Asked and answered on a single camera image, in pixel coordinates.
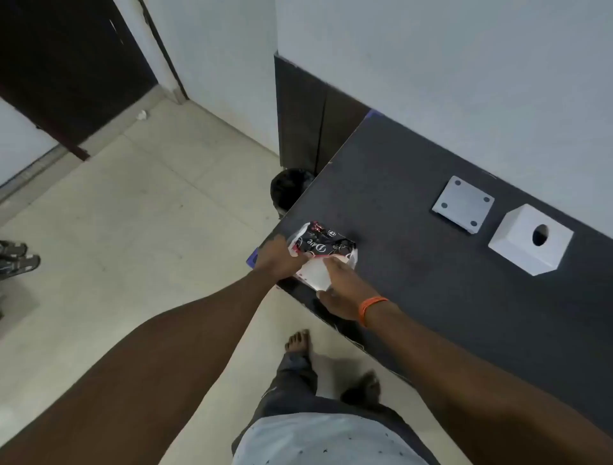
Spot orange wristband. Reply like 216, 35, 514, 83
358, 296, 390, 329

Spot black trash bin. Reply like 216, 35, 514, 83
270, 168, 317, 220

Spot person's right hand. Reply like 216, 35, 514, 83
316, 257, 377, 322

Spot white box with round hole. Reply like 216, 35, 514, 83
488, 203, 575, 277

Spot person's left foot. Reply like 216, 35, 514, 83
284, 329, 312, 356

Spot white square plate with holes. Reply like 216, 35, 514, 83
431, 175, 496, 235

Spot dark door frame strip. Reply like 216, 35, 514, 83
138, 0, 190, 102

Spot person's right foot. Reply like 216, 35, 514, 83
340, 370, 382, 409

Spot person's foot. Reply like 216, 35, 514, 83
340, 370, 382, 409
284, 329, 312, 356

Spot person's right forearm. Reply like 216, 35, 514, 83
365, 301, 613, 465

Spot person's left hand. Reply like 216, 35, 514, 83
254, 236, 310, 282

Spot dark wooden door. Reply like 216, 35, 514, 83
0, 0, 159, 162

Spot light grey shirt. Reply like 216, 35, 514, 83
234, 413, 428, 465

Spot grey trousers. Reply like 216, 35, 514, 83
232, 351, 434, 465

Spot black red white printed packet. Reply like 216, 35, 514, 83
286, 221, 359, 293

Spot person's left forearm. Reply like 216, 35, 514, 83
0, 268, 288, 465

